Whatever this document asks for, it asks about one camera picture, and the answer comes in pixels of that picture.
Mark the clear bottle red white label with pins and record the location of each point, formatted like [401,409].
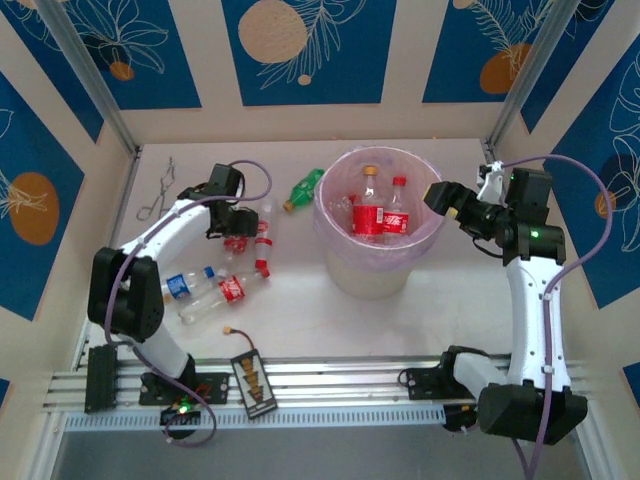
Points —
[263,242]

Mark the red cap cola bottle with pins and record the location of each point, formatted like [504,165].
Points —
[396,220]
[232,290]

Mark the green plastic bottle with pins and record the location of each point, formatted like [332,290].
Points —
[302,190]

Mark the orange cap cola bottle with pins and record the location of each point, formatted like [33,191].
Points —
[367,220]

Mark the blue label water bottle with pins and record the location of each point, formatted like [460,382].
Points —
[177,287]

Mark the white plastic bin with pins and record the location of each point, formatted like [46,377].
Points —
[370,280]

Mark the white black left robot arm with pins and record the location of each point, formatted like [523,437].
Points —
[165,230]

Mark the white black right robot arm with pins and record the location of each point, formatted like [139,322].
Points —
[535,320]

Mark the metal scissor tongs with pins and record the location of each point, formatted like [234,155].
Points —
[161,195]

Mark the black power distribution board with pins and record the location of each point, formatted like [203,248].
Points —
[254,382]

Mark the small green LED circuit board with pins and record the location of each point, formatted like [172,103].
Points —
[455,420]
[175,415]

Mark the aluminium frame post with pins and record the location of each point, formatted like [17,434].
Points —
[91,75]
[545,75]

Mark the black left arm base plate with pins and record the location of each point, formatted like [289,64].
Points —
[220,387]

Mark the aluminium mounting rail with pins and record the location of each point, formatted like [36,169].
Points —
[325,380]

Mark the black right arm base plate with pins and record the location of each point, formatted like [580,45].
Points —
[420,385]

